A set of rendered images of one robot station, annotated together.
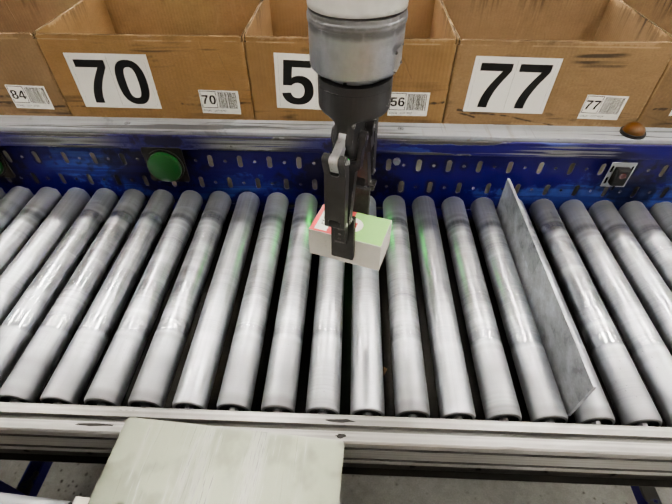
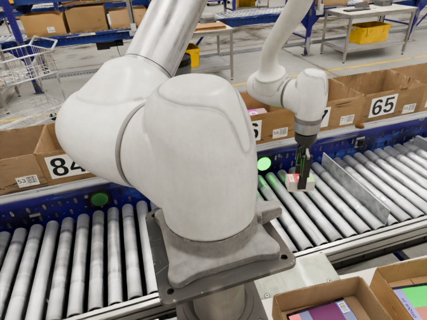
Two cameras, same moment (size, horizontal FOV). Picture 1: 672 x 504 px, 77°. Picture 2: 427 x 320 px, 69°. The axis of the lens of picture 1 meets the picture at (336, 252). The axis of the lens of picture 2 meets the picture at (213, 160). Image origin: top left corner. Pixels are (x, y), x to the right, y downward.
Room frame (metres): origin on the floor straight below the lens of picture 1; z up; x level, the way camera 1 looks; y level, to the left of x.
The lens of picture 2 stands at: (-0.39, 0.57, 1.68)
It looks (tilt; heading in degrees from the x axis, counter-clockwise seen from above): 33 degrees down; 343
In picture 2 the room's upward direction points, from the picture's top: 4 degrees counter-clockwise
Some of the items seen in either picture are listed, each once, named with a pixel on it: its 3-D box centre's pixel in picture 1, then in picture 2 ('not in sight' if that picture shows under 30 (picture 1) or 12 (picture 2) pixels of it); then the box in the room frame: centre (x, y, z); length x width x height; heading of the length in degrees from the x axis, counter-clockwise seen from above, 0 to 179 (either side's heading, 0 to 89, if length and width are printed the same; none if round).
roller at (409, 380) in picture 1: (401, 287); (305, 202); (0.50, -0.12, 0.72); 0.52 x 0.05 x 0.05; 178
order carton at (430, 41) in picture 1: (349, 55); (246, 117); (0.96, -0.03, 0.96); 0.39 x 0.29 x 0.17; 88
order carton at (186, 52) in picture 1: (173, 52); not in sight; (0.97, 0.36, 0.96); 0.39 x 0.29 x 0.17; 88
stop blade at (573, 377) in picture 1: (533, 276); (350, 185); (0.49, -0.35, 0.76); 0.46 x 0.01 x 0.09; 178
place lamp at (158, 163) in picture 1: (164, 168); not in sight; (0.76, 0.36, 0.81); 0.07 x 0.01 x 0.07; 88
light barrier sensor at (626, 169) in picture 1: (619, 178); (360, 143); (0.73, -0.59, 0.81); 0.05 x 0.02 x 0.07; 88
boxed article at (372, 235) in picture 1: (350, 236); (299, 182); (0.42, -0.02, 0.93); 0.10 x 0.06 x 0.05; 70
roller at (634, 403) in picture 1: (580, 292); (366, 187); (0.49, -0.44, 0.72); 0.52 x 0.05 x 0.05; 178
